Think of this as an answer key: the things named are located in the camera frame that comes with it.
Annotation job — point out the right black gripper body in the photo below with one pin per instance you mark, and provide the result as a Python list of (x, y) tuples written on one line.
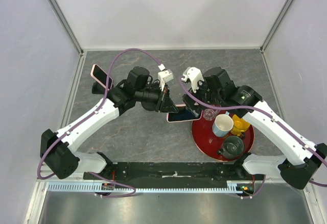
[(204, 94)]

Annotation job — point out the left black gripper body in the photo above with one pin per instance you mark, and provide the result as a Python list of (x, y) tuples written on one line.
[(161, 98)]

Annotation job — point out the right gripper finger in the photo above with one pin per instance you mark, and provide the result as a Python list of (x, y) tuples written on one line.
[(191, 105), (189, 114)]

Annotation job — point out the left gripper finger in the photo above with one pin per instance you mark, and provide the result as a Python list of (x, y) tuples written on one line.
[(169, 109), (167, 102)]

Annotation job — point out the pink case smartphone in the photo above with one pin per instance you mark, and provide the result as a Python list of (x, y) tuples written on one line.
[(179, 117), (99, 75)]

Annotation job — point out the black round base phone holder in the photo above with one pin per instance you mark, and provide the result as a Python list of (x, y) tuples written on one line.
[(150, 106)]

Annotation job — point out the black folding phone stand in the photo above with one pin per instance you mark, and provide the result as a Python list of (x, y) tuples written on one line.
[(97, 88)]

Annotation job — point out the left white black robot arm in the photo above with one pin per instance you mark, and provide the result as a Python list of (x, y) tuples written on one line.
[(58, 150)]

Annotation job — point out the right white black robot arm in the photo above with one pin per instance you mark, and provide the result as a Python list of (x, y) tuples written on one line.
[(215, 90)]

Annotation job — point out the clear glass cup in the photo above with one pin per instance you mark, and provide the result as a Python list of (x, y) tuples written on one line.
[(210, 114)]

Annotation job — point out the light blue white mug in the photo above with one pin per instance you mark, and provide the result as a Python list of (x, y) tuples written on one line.
[(222, 125)]

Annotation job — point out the red round tray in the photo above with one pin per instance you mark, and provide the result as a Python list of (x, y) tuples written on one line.
[(208, 143)]

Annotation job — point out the yellow cup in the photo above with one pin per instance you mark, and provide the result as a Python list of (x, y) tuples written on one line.
[(240, 126)]

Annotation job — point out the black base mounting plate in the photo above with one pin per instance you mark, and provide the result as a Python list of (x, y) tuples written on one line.
[(166, 175)]

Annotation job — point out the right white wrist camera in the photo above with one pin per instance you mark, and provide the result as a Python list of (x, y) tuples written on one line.
[(194, 75)]

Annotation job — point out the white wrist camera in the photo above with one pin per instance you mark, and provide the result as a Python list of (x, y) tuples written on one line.
[(194, 75), (164, 76)]

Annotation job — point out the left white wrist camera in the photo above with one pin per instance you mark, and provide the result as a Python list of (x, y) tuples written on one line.
[(164, 76)]

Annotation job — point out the aluminium frame front rail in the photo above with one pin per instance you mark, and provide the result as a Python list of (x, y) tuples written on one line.
[(274, 167)]

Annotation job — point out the right aluminium corner post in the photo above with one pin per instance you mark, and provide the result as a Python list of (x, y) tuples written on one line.
[(276, 24)]

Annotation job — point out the aluminium corner post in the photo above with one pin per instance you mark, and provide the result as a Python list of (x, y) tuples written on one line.
[(67, 28), (276, 24)]

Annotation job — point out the left aluminium corner post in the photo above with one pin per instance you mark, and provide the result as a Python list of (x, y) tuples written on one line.
[(67, 28)]

